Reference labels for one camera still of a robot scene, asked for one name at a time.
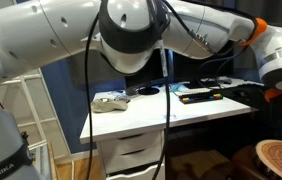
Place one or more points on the round log slice pillow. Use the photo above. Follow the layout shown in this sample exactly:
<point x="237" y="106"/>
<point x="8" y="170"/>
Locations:
<point x="281" y="160"/>

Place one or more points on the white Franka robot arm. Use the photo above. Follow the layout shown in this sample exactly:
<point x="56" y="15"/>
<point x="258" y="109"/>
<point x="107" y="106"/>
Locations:
<point x="47" y="40"/>

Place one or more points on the black desk mat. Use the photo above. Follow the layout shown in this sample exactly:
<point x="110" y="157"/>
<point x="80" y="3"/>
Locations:
<point x="247" y="95"/>

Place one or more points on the white side desk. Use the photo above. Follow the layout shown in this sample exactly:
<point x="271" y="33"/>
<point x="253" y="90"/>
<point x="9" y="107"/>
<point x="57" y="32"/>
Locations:
<point x="244" y="81"/>

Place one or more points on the black computer mouse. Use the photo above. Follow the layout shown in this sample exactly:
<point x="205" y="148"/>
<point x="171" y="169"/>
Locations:
<point x="227" y="81"/>

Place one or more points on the black keyboard with colourful keys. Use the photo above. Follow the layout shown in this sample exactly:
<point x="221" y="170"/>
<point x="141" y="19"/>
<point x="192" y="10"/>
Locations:
<point x="201" y="98"/>

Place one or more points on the black monitor with flat stand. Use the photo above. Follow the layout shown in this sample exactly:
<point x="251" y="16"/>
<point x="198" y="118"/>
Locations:
<point x="187" y="71"/>

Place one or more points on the teal desk item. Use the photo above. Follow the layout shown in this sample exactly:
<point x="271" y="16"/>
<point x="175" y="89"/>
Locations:
<point x="175" y="88"/>

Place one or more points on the white drawer unit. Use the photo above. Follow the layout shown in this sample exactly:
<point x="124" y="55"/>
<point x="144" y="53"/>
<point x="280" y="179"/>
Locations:
<point x="131" y="153"/>

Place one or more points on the small grey desk item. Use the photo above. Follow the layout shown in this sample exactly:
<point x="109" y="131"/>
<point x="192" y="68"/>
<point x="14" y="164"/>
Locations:
<point x="122" y="98"/>

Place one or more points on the beige cap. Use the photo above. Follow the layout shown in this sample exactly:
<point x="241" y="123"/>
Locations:
<point x="109" y="106"/>

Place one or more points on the white and green box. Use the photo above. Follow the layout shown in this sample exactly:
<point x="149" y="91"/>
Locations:
<point x="41" y="161"/>

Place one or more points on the white metal rack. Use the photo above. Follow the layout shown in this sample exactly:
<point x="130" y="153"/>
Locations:
<point x="27" y="96"/>

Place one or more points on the orange gripper mount bracket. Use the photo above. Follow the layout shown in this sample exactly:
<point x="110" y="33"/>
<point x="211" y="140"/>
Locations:
<point x="271" y="94"/>

